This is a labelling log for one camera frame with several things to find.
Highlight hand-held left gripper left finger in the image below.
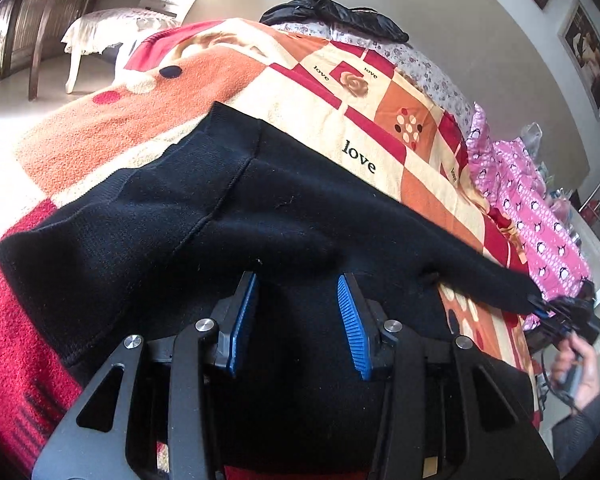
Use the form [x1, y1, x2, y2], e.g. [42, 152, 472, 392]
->
[32, 271, 259, 480]

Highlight metal railing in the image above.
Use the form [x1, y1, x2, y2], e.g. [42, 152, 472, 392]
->
[577, 147, 600, 241]

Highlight white framed wall photo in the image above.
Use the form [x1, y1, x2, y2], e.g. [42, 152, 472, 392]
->
[557, 0, 600, 120]

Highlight white chair with lace cover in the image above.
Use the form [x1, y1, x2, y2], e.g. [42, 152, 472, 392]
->
[61, 0, 228, 95]

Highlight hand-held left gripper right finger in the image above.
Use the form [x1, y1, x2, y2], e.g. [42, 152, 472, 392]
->
[336, 272, 561, 480]

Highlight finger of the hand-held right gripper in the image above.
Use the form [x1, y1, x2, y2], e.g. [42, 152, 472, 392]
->
[526, 294, 556, 322]

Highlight person's right hand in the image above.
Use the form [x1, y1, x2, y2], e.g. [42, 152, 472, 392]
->
[550, 334, 600, 413]

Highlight black pants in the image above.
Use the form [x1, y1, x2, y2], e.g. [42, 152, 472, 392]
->
[0, 101, 545, 468]

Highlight black jacket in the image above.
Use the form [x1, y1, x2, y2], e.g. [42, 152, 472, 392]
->
[258, 0, 411, 43]

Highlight black braided cable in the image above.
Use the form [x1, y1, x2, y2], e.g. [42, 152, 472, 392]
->
[539, 347, 581, 413]

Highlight floral bed sheet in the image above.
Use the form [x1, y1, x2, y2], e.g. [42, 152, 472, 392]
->
[270, 20, 476, 131]

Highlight pink penguin print quilt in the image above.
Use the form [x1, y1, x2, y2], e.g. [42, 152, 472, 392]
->
[467, 102, 593, 331]

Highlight clear plastic bag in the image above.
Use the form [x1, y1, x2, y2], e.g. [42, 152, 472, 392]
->
[522, 122, 546, 156]

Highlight person's right forearm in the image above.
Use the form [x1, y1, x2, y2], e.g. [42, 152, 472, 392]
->
[552, 390, 600, 480]

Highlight orange red checked printed blanket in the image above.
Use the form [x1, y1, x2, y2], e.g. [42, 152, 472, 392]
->
[0, 17, 536, 480]

